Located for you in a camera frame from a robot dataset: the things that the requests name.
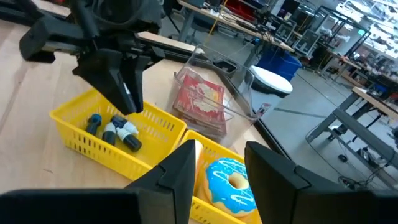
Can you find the clear plastic bin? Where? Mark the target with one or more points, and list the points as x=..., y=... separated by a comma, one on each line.
x=242, y=102

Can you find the grey-legged wooden table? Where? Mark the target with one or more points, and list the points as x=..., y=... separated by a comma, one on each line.
x=367, y=137

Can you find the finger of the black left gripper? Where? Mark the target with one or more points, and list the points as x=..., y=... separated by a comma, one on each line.
x=105, y=77
x=136, y=84

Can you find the blue bin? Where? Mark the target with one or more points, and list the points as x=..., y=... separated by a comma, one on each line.
x=280, y=63

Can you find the blue iced toy donut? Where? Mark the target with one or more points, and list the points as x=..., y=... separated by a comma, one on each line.
x=224, y=186

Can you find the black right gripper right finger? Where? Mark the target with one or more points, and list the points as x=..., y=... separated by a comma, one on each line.
x=273, y=186

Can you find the white trash can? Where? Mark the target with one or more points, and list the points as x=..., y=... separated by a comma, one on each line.
x=270, y=79

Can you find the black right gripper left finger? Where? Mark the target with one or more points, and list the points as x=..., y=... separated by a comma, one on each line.
x=168, y=186

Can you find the long wooden desk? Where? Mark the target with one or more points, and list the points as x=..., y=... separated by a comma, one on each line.
x=236, y=26

